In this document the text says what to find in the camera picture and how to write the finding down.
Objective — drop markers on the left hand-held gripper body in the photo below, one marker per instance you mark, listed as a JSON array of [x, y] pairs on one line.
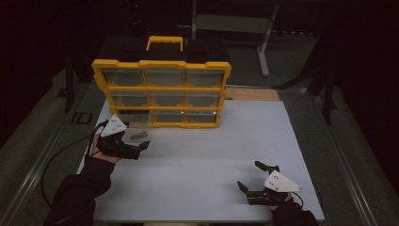
[[113, 126]]

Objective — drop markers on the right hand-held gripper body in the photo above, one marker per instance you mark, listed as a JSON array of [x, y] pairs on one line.
[[279, 183]]

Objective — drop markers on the small clear storage drawer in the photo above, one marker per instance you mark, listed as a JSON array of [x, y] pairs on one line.
[[142, 129]]

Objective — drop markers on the yellow black drawer organizer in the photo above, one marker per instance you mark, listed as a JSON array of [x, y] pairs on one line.
[[163, 64]]

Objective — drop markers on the person's right hand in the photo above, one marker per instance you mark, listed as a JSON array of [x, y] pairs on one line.
[[277, 206]]

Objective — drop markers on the person's left hand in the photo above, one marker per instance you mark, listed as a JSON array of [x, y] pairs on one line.
[[98, 154]]

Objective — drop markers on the black stand leg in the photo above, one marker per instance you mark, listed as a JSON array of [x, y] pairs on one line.
[[69, 88]]

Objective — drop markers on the grid of clear plastic drawers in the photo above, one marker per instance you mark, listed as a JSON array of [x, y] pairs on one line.
[[164, 77]]

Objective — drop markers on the wooden board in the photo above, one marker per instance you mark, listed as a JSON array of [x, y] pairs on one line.
[[251, 94]]

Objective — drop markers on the black tripod stand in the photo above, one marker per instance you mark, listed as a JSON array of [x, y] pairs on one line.
[[326, 91]]

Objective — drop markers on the grey metal stand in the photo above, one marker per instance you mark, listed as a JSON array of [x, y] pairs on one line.
[[232, 23]]

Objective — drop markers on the metal floor rail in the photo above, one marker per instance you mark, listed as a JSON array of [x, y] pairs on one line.
[[31, 172], [342, 163]]

